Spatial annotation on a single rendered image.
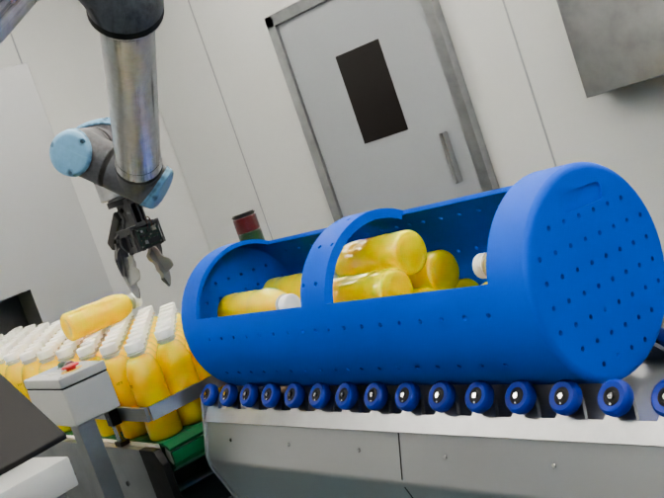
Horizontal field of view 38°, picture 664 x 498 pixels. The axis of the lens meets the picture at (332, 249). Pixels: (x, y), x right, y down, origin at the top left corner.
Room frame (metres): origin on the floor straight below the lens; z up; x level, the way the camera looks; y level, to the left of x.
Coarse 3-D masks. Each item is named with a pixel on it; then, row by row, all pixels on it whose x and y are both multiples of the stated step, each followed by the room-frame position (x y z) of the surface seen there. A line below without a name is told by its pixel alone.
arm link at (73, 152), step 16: (80, 128) 1.92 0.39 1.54; (96, 128) 1.97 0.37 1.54; (64, 144) 1.87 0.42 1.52; (80, 144) 1.86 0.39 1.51; (96, 144) 1.89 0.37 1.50; (112, 144) 1.90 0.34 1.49; (64, 160) 1.88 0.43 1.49; (80, 160) 1.87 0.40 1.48; (96, 160) 1.87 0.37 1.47; (80, 176) 1.91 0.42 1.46; (96, 176) 1.88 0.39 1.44
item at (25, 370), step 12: (132, 324) 2.53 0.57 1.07; (180, 324) 2.26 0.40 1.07; (96, 348) 2.21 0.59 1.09; (36, 360) 2.44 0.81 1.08; (48, 360) 2.33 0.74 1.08; (60, 360) 2.22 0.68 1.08; (72, 360) 2.23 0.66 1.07; (84, 360) 2.13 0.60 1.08; (96, 360) 2.13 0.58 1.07; (0, 372) 2.62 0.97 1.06; (12, 372) 2.51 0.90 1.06; (24, 372) 2.42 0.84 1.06; (36, 372) 2.41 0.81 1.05; (24, 384) 2.42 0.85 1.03; (96, 420) 2.12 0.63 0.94; (108, 432) 2.11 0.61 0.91
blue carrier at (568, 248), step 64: (512, 192) 1.21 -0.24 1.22; (576, 192) 1.20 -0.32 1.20; (256, 256) 1.93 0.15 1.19; (320, 256) 1.48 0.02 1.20; (512, 256) 1.14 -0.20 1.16; (576, 256) 1.18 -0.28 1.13; (640, 256) 1.25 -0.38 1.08; (192, 320) 1.78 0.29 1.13; (256, 320) 1.60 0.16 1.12; (320, 320) 1.45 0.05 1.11; (384, 320) 1.33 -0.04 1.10; (448, 320) 1.23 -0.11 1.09; (512, 320) 1.15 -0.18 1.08; (576, 320) 1.15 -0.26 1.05; (640, 320) 1.23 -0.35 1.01; (256, 384) 1.78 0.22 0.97
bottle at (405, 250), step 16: (368, 240) 1.53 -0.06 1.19; (384, 240) 1.48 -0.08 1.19; (400, 240) 1.46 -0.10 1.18; (416, 240) 1.48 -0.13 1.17; (352, 256) 1.54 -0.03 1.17; (368, 256) 1.50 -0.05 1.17; (384, 256) 1.47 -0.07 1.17; (400, 256) 1.46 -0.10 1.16; (416, 256) 1.48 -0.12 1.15; (336, 272) 1.59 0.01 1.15; (352, 272) 1.54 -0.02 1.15; (416, 272) 1.47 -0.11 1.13
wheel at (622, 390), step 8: (608, 384) 1.11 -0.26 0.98; (616, 384) 1.10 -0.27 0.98; (624, 384) 1.09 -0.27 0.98; (600, 392) 1.11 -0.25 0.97; (608, 392) 1.11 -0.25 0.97; (616, 392) 1.10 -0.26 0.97; (624, 392) 1.09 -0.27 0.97; (632, 392) 1.09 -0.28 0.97; (600, 400) 1.11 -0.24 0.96; (608, 400) 1.10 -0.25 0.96; (616, 400) 1.09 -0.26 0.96; (624, 400) 1.08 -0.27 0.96; (632, 400) 1.09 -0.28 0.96; (600, 408) 1.11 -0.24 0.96; (608, 408) 1.10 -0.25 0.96; (616, 408) 1.09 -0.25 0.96; (624, 408) 1.08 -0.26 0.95; (616, 416) 1.09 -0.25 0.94
